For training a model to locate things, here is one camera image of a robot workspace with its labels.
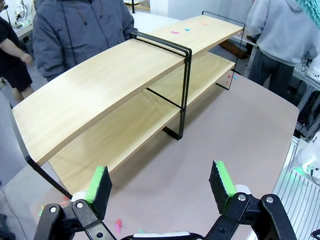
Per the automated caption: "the aluminium profile robot base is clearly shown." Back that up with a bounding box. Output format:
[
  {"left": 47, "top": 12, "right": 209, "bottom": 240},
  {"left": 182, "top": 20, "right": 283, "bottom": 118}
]
[{"left": 272, "top": 136, "right": 320, "bottom": 240}]

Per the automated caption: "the black shirt person's hand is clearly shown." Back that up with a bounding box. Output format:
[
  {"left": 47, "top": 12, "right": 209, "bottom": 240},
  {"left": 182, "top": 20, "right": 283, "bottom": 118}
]
[{"left": 21, "top": 52, "right": 34, "bottom": 65}]

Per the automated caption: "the person in grey hoodie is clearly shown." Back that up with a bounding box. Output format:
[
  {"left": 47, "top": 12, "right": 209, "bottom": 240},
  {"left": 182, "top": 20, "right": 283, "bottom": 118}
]
[{"left": 246, "top": 0, "right": 320, "bottom": 95}]

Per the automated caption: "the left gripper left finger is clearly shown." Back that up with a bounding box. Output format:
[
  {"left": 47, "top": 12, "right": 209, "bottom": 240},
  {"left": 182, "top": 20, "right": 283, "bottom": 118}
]
[{"left": 33, "top": 165, "right": 118, "bottom": 240}]

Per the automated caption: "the teal microfibre duster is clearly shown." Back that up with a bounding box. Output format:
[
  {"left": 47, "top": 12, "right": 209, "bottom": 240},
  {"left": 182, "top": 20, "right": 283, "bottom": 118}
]
[{"left": 296, "top": 0, "right": 320, "bottom": 28}]

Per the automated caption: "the person in black t-shirt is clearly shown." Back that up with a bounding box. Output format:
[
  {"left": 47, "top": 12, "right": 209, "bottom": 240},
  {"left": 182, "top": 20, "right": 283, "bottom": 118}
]
[{"left": 0, "top": 16, "right": 35, "bottom": 102}]

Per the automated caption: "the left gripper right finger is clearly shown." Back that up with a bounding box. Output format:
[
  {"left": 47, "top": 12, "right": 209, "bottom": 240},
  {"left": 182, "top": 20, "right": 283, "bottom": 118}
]
[{"left": 204, "top": 159, "right": 298, "bottom": 240}]

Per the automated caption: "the wooden shelf unit black frame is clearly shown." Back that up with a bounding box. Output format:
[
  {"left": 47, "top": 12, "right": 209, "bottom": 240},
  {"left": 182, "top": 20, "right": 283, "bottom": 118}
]
[
  {"left": 136, "top": 10, "right": 247, "bottom": 141},
  {"left": 9, "top": 37, "right": 194, "bottom": 201}
]

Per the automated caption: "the dark brown wooden board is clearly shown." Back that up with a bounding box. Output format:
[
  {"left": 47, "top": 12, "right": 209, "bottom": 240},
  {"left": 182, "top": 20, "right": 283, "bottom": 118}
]
[{"left": 219, "top": 39, "right": 249, "bottom": 60}]

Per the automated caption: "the person in dark grey jacket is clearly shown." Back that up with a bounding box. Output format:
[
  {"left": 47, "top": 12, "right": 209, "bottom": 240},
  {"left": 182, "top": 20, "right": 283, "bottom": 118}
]
[{"left": 32, "top": 0, "right": 139, "bottom": 83}]

